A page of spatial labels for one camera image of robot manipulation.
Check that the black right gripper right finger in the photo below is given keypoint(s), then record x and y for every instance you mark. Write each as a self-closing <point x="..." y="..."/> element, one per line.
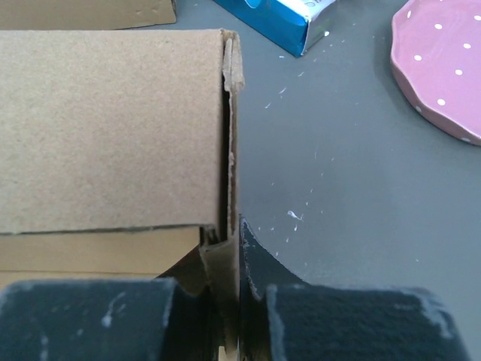
<point x="283" y="317"/>

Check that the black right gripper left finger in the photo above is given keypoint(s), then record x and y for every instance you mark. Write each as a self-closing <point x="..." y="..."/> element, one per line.
<point x="75" y="317"/>

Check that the brown cardboard box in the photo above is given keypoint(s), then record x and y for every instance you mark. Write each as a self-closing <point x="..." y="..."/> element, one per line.
<point x="119" y="154"/>
<point x="85" y="14"/>

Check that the closed brown cardboard box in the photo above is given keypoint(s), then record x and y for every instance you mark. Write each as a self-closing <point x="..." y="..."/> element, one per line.
<point x="85" y="14"/>

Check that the blue toothbrush package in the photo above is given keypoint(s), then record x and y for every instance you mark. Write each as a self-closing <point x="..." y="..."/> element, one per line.
<point x="294" y="25"/>

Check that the pink dotted plate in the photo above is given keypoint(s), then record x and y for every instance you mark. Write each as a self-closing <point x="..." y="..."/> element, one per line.
<point x="435" y="59"/>

